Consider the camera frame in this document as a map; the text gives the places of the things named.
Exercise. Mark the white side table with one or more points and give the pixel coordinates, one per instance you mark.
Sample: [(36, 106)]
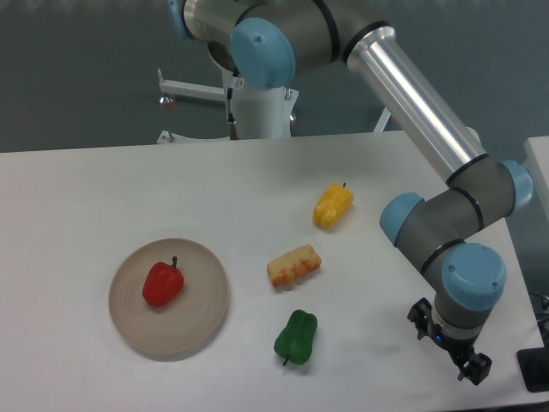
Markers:
[(537, 149)]

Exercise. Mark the orange toy bread piece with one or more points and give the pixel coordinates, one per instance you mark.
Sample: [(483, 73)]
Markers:
[(295, 264)]

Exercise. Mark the yellow toy bell pepper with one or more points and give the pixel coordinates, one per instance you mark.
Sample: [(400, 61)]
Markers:
[(332, 206)]

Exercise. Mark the green toy bell pepper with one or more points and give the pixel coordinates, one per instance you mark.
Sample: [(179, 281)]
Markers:
[(295, 342)]

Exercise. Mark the beige round plate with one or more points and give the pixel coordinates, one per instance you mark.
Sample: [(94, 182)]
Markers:
[(190, 321)]

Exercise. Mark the black box at table edge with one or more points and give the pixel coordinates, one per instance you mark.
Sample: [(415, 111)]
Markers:
[(533, 363)]

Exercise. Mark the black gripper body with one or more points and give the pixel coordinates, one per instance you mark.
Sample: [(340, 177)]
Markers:
[(459, 343)]

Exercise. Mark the red toy bell pepper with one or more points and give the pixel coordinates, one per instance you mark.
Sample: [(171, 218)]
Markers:
[(163, 283)]

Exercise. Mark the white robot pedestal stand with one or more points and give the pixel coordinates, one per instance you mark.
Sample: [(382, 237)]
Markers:
[(330, 101)]

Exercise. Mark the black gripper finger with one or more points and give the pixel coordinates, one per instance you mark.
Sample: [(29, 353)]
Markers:
[(420, 315), (473, 367)]

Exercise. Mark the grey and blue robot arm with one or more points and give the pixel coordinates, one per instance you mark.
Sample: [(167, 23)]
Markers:
[(266, 44)]

